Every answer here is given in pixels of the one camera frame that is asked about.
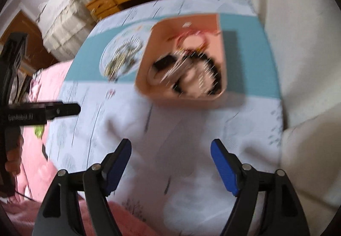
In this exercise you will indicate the brown wooden door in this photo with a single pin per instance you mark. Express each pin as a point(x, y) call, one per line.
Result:
point(24, 28)

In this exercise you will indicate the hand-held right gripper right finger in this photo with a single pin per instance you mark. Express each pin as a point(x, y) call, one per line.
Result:
point(223, 164)

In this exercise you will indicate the white bedding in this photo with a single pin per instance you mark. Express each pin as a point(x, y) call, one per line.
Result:
point(301, 65)

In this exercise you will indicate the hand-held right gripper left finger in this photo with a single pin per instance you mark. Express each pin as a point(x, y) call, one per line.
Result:
point(118, 164)

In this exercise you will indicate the white cloth-covered furniture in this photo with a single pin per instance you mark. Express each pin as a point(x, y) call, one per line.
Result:
point(64, 25)

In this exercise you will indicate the person's left hand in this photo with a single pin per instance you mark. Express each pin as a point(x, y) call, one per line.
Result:
point(13, 158)

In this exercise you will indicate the pink plastic tray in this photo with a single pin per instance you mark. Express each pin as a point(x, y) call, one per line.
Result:
point(186, 65)

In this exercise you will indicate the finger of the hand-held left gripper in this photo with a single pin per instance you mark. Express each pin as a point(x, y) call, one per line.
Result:
point(64, 110)

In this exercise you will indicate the pile of metal jewelry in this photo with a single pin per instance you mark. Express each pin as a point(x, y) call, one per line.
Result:
point(124, 54)

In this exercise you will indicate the pink blanket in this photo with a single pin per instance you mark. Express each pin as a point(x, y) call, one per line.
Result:
point(34, 172)

